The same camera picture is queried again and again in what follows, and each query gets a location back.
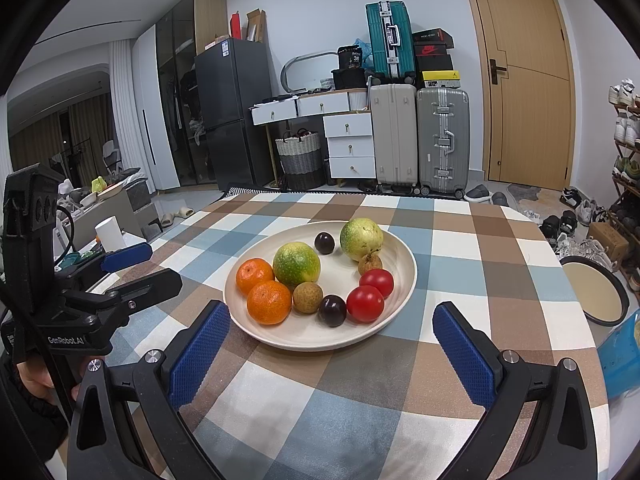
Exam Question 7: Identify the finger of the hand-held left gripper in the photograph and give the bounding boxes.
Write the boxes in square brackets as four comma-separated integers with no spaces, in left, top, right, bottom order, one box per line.
[60,267,183,333]
[58,241,154,292]

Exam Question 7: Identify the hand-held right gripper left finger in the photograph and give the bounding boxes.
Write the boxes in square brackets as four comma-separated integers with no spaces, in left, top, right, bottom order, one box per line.
[66,300,233,480]

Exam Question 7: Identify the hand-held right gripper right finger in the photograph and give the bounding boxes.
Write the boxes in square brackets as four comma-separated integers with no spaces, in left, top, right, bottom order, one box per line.
[432,302,601,480]

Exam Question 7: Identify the orange mandarin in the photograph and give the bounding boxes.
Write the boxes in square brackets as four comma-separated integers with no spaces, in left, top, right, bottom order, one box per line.
[246,280,293,326]
[235,257,276,297]

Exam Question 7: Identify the red tomato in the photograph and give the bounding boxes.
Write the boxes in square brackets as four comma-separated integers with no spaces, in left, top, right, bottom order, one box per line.
[346,285,386,324]
[359,268,395,300]

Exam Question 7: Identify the cream round plate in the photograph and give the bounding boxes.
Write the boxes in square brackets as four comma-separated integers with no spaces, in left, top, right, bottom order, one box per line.
[223,220,417,352]

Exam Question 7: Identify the brown longan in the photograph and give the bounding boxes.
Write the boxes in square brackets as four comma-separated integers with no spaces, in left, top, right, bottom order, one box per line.
[358,252,384,277]
[292,282,324,314]

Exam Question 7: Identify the large green citrus fruit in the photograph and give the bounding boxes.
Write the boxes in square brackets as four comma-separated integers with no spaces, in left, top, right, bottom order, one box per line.
[272,241,321,287]

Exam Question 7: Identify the pale yellow-green round fruit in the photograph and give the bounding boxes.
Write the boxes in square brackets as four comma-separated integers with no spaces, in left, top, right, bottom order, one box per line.
[340,218,384,262]

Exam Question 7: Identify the person's left forearm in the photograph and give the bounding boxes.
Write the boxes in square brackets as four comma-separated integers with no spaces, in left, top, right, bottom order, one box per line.
[0,350,76,480]

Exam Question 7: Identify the person's left hand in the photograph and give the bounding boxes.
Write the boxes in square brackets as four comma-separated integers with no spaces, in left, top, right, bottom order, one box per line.
[15,355,108,406]

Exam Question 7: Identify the white paper roll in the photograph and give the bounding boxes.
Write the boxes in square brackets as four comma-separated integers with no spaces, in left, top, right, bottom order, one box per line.
[95,216,125,251]

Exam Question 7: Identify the white office chair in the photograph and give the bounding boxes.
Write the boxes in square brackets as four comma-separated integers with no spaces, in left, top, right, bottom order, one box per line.
[102,141,123,171]

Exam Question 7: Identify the beige curtains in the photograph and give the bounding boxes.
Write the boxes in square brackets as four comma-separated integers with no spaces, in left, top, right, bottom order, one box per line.
[7,92,116,171]

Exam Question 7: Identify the striped rug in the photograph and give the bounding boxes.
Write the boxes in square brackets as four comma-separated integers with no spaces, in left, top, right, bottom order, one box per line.
[220,186,461,202]

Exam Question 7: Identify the black rimmed round tray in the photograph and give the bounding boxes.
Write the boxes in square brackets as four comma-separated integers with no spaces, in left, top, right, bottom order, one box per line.
[559,255,630,327]

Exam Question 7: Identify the light blue plastic bag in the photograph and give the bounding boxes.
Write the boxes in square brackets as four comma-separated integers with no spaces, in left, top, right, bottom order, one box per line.
[595,310,640,401]

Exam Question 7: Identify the glass door wardrobe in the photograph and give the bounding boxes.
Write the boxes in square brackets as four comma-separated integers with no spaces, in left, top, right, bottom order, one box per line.
[132,0,228,193]

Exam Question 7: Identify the pile of loose shoes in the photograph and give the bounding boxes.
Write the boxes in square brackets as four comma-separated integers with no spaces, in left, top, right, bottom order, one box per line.
[517,186,621,273]

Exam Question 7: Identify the grey door rug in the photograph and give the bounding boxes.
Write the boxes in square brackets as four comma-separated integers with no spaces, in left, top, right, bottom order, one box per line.
[506,183,543,206]

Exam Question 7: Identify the black refrigerator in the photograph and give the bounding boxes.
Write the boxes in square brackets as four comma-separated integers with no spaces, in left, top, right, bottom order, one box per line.
[194,37,273,192]

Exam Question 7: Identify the brown cardboard box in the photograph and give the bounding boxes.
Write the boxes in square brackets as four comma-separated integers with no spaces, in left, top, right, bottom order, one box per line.
[587,222,630,261]

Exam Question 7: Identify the wicker laundry basket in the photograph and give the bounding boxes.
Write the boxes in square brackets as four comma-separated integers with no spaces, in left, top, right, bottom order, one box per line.
[275,130,327,191]

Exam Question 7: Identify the silver suitcase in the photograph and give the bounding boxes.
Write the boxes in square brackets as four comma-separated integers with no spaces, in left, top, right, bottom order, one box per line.
[415,86,471,198]

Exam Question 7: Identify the beige suitcase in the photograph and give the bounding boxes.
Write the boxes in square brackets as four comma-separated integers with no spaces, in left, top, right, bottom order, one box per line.
[367,82,420,193]

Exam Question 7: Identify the white drawer dresser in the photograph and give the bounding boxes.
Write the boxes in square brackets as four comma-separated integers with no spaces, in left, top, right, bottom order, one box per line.
[250,89,377,181]

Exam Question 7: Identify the open cardboard box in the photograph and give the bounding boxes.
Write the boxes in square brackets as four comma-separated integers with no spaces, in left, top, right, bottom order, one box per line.
[244,8,267,43]

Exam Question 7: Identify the yellow black shoe box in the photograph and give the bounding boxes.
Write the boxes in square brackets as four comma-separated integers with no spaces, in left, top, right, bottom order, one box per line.
[421,70,458,89]

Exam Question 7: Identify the wooden door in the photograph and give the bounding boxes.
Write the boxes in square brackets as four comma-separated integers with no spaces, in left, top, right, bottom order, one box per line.
[457,0,576,192]

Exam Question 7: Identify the wooden shoe rack with shoes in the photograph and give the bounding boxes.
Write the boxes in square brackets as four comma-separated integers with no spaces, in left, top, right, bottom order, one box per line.
[607,79,640,241]

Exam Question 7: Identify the black storage box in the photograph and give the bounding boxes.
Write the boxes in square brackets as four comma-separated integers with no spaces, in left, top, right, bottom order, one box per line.
[331,67,368,91]

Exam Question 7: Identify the teal suitcase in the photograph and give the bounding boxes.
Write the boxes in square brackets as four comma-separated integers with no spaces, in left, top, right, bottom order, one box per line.
[365,0,417,85]

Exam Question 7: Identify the black cable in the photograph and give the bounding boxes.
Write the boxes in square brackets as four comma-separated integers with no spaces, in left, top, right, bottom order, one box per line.
[52,205,76,266]

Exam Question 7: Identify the oval metal mirror frame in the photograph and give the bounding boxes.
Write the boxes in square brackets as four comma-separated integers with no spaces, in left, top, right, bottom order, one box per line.
[280,51,341,93]

